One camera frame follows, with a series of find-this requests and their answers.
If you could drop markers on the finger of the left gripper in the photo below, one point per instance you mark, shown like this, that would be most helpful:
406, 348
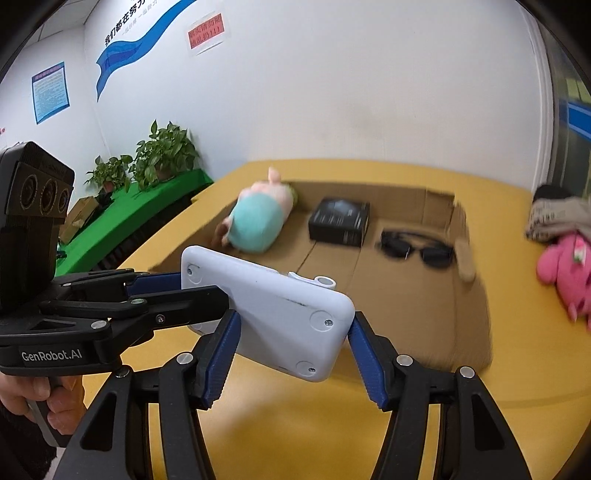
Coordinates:
152, 283
129, 322

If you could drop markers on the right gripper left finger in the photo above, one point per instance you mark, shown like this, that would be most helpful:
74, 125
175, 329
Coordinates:
112, 440

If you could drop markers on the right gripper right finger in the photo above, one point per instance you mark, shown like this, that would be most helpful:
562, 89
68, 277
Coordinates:
475, 440

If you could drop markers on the white plastic box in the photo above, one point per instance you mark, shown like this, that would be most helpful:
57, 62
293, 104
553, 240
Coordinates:
291, 324

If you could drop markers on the person's left hand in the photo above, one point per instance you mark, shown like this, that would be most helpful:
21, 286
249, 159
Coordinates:
65, 401

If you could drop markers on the small brown cardboard box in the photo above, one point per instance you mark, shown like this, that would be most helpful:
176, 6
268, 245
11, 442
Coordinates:
76, 218

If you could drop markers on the green cloth covered table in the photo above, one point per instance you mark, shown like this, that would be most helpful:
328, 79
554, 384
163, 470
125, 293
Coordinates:
132, 218

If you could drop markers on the small potted plant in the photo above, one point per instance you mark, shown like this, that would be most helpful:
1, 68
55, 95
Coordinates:
110, 175

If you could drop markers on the large potted plant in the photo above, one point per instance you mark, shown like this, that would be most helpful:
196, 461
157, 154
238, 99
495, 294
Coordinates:
167, 152

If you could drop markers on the teal pink plush toy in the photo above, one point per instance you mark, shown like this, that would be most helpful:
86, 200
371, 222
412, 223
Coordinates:
255, 222

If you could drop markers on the open cardboard box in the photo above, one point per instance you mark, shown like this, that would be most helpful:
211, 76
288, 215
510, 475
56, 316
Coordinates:
439, 317

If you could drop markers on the black sunglasses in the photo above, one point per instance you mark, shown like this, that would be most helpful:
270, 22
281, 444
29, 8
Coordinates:
402, 245

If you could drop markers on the small black box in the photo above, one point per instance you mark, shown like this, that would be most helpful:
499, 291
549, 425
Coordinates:
339, 221

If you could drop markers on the grey beige cloth bundle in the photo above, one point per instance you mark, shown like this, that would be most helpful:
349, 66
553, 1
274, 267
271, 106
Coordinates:
556, 212

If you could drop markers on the blue door sign strip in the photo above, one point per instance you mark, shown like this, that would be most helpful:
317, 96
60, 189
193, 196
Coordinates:
577, 117

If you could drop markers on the blue framed wall poster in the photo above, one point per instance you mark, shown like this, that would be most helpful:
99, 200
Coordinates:
49, 92

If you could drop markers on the red wall notice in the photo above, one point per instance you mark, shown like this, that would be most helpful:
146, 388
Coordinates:
207, 33

